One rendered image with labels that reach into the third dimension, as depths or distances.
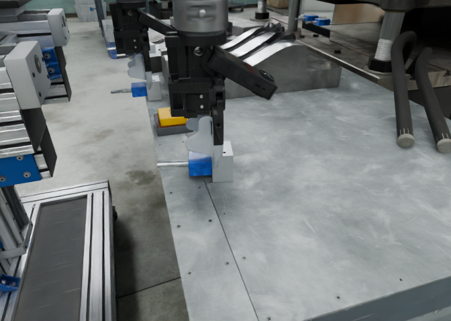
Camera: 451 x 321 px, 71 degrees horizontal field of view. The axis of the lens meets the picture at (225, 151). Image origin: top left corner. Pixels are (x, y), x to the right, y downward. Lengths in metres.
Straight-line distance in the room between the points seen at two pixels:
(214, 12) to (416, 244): 0.41
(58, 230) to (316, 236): 1.16
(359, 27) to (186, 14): 1.34
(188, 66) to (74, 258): 0.98
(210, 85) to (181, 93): 0.04
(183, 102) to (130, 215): 1.31
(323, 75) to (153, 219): 1.10
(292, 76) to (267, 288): 0.66
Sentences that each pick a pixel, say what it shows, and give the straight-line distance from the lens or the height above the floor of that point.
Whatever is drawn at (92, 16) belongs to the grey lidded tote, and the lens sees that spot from 7.58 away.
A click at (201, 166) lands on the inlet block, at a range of 0.54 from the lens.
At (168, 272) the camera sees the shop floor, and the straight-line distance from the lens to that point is 1.45.
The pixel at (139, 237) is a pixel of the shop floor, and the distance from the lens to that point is 1.61.
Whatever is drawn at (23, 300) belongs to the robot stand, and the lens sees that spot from 1.28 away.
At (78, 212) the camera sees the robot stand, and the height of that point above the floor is 0.21.
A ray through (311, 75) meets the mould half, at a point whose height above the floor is 0.84.
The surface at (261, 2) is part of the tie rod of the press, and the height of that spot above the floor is 0.89.
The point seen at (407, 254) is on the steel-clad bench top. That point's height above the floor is 0.80.
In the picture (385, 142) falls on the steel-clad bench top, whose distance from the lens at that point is 0.75.
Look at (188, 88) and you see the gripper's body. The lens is 0.46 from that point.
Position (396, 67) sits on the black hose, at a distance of 0.97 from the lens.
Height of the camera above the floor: 1.13
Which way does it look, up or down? 31 degrees down
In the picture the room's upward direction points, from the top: straight up
